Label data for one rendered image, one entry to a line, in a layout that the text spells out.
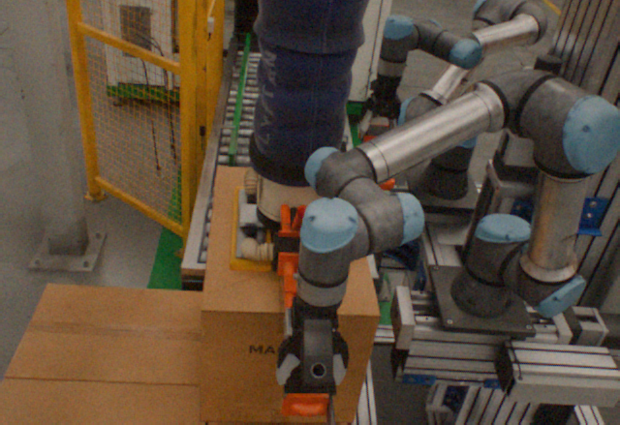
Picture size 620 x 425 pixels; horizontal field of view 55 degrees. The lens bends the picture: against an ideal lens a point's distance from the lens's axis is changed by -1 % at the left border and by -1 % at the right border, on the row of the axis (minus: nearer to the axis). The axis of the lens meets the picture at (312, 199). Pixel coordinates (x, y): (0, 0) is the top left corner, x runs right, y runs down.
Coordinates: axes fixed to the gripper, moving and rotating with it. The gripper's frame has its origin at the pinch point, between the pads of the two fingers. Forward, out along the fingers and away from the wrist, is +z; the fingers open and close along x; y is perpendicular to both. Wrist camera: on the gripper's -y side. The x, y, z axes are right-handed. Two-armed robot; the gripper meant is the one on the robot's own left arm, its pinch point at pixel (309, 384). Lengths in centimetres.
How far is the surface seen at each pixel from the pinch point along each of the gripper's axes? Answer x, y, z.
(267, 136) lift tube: 8, 53, -17
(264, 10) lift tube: 10, 56, -44
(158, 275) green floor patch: 54, 155, 124
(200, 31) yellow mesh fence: 38, 219, 24
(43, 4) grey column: 92, 168, -2
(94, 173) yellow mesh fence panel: 97, 217, 108
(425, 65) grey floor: -146, 456, 135
